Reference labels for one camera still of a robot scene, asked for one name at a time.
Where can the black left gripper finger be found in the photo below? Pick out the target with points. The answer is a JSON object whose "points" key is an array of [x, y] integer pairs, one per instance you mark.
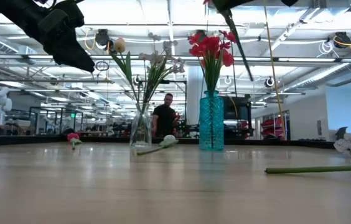
{"points": [[69, 53], [65, 14]]}

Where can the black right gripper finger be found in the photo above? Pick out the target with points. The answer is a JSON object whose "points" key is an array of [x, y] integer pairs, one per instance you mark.
{"points": [[228, 3]]}

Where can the red flower bunch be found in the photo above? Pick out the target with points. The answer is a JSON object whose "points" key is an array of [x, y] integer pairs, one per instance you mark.
{"points": [[209, 43]]}

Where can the cream yellow tulip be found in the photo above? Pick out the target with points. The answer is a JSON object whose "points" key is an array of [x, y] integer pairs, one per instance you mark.
{"points": [[119, 45]]}

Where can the white tulip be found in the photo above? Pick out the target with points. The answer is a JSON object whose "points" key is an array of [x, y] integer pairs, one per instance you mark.
{"points": [[169, 140]]}

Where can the long green flower stem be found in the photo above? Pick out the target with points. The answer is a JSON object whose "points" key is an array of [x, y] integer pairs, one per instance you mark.
{"points": [[318, 169]]}

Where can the clear glass vase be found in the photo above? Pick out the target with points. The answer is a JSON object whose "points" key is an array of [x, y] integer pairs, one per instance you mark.
{"points": [[140, 130]]}

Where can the teal glass vase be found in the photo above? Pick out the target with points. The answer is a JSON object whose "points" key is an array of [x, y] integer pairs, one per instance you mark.
{"points": [[211, 124]]}

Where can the black screen on stand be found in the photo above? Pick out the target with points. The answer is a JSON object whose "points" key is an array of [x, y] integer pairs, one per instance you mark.
{"points": [[236, 109]]}

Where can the person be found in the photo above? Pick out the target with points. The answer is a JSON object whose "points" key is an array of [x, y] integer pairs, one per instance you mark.
{"points": [[164, 119]]}

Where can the red bin rack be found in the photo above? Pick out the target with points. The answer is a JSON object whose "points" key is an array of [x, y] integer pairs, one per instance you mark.
{"points": [[270, 124]]}

